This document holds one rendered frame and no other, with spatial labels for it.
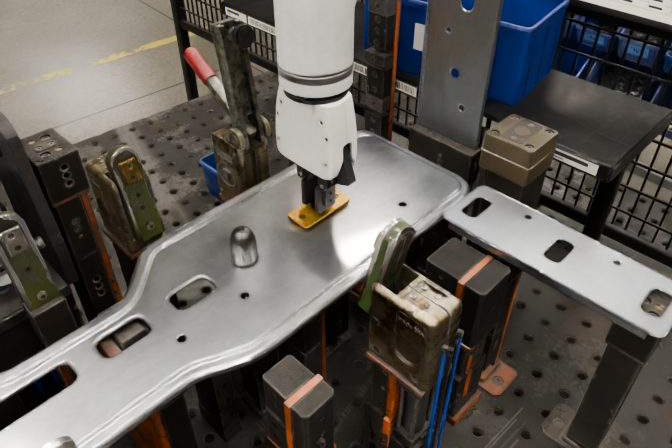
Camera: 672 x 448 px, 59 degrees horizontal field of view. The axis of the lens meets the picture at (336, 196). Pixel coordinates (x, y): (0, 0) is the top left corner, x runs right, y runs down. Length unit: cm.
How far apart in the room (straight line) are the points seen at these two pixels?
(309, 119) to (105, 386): 35
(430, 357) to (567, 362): 45
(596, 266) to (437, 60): 37
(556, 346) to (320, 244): 49
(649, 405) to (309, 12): 77
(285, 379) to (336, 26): 36
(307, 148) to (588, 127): 47
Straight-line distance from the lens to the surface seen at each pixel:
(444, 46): 89
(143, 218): 79
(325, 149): 67
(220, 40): 78
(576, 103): 104
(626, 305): 74
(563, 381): 104
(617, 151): 94
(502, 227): 79
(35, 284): 75
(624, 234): 123
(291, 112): 69
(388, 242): 59
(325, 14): 61
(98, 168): 80
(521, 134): 87
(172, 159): 146
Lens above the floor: 151
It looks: 38 degrees down
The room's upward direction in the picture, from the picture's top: straight up
